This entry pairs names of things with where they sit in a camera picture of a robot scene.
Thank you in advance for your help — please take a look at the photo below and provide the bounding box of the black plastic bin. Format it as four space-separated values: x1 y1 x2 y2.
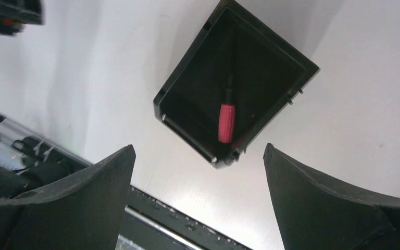
153 1 319 169

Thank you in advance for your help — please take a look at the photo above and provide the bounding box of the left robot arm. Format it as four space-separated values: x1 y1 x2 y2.
0 1 85 198

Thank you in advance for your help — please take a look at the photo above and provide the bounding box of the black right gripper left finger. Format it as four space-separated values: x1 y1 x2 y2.
0 145 136 249

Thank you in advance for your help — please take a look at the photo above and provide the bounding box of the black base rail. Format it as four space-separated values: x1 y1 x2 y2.
116 186 247 249

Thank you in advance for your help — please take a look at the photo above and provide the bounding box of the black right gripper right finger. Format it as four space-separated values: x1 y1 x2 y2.
263 143 400 249

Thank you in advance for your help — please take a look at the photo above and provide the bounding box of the aluminium frame profile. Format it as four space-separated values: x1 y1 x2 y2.
0 117 91 171

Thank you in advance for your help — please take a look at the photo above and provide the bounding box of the red handled screwdriver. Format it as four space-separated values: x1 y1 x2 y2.
218 74 236 143

